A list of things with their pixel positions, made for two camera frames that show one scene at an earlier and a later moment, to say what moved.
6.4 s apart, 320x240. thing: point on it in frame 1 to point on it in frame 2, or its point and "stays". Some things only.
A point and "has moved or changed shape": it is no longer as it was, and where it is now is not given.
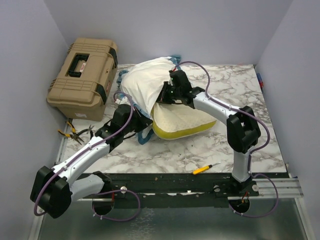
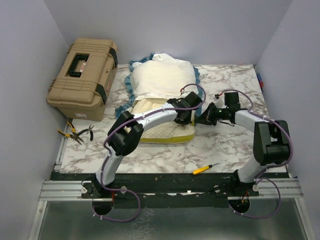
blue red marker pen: (260, 82) stays
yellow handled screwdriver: (201, 169) stays
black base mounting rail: (149, 190) stays
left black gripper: (144, 121) to (184, 121)
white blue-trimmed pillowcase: (142, 83) has moved or changed shape
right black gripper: (163, 97) to (207, 117)
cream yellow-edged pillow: (171, 121) has moved or changed shape
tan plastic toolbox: (81, 83) stays
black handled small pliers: (85, 129) stays
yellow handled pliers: (72, 135) stays
